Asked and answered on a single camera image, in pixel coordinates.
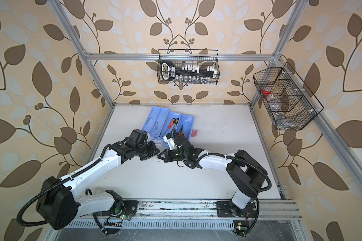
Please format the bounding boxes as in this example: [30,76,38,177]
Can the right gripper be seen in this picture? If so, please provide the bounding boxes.
[157,148,188,162]

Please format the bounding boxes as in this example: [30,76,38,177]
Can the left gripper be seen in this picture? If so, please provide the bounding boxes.
[134,140,162,159]

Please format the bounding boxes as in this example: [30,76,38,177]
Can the orange handled pliers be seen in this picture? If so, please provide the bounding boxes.
[178,125,184,136]

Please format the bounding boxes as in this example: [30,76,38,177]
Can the red handled screwdriver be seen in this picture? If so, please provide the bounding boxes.
[168,119,173,129]

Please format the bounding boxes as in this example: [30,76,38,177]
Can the white and blue tool box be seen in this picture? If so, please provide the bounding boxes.
[142,106,195,143]

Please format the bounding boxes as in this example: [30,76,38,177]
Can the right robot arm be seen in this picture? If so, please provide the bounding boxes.
[158,134,272,218]

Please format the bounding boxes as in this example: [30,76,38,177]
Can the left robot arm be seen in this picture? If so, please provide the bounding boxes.
[16,129,159,230]

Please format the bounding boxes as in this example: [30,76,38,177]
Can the black socket set holder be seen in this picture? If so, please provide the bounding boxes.
[157,60,220,84]

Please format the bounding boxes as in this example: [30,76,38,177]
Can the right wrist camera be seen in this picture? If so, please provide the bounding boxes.
[164,134,176,150]

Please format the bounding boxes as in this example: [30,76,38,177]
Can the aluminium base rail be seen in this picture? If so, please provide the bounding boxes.
[119,199,302,221]

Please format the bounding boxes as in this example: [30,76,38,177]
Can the back wire basket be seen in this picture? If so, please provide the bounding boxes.
[157,48,220,85]

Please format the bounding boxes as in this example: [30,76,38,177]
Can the wire basket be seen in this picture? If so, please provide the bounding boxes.
[157,48,220,85]
[253,63,324,131]

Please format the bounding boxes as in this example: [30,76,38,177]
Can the aluminium frame bar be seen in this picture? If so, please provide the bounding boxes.
[85,53,275,62]

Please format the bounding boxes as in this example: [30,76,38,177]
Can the right wire basket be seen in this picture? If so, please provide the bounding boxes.
[253,63,324,131]

